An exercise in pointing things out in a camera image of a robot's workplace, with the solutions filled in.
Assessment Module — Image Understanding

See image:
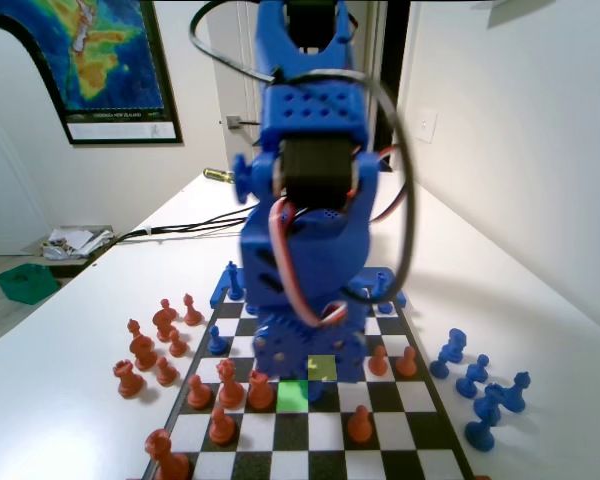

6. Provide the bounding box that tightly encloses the black white chess board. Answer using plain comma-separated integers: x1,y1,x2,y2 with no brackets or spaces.
142,285,479,480

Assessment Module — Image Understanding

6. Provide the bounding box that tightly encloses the white arched panel black rim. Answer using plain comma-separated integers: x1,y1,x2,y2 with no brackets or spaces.
0,13,69,257

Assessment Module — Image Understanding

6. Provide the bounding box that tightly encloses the red white servo wire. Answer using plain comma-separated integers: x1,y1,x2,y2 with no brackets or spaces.
269,197,352,330
372,147,411,227

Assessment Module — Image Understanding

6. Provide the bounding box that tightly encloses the black table cable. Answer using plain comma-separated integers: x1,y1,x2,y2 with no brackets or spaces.
147,209,254,234
92,219,254,266

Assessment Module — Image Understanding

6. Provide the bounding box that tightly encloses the yellow handled screwdriver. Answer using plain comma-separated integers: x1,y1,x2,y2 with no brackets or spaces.
202,167,239,185

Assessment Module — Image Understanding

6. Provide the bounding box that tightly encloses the orange chess queen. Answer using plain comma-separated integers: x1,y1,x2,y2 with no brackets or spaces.
214,358,246,412

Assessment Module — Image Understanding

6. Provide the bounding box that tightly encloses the blue board mount plate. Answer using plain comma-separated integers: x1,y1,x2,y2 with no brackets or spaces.
208,267,409,310

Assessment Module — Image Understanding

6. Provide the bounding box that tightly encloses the pile of papers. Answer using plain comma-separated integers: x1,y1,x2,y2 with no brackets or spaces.
39,225,115,262

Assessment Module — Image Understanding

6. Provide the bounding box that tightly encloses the black camera cable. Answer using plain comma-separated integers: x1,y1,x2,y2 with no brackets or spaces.
189,0,417,304

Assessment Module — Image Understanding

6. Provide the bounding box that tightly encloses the orange chess knight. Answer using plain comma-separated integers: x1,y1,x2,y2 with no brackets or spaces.
128,335,158,373
151,307,177,344

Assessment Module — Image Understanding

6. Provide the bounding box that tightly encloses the silver door handle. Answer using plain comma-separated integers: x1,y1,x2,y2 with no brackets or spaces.
225,114,261,132

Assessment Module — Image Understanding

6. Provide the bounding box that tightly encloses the white door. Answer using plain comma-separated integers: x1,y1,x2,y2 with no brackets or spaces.
204,0,381,174

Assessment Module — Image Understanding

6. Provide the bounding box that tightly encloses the framed map poster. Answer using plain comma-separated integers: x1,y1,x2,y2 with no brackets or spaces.
0,0,184,146

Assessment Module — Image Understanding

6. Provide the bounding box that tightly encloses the green box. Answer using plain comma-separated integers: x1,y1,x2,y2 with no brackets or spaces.
0,263,62,307

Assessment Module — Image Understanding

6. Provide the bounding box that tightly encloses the white light switch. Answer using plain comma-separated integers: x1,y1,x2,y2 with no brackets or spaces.
414,106,440,145

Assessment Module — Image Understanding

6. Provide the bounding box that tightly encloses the blue chess king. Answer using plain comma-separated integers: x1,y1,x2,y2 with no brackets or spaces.
226,261,245,302

